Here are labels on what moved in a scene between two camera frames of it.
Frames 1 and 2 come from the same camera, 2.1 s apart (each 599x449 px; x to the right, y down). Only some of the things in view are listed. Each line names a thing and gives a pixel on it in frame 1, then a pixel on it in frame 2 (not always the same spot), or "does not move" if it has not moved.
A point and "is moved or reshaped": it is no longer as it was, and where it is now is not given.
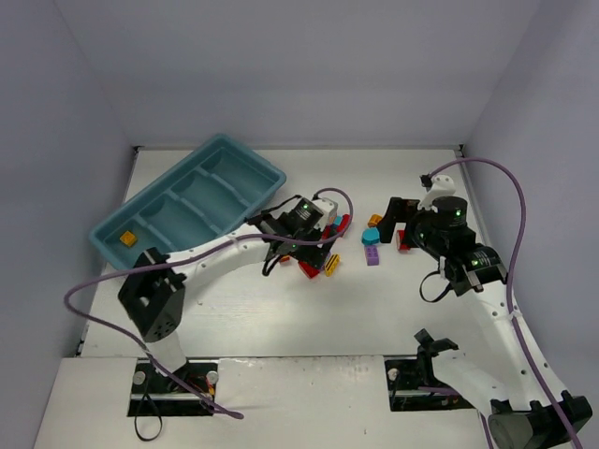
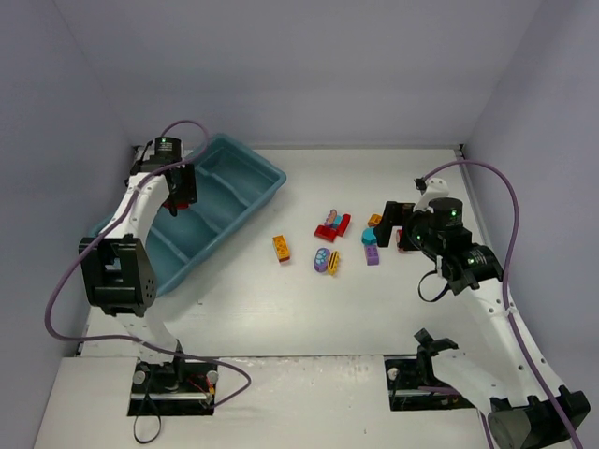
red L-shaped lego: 310,271 is moved or reshaped
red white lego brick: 401,243 does not move
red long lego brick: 344,224 does not move
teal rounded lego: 370,237 does not move
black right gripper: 402,211 does not move
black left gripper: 316,250 → 182,182
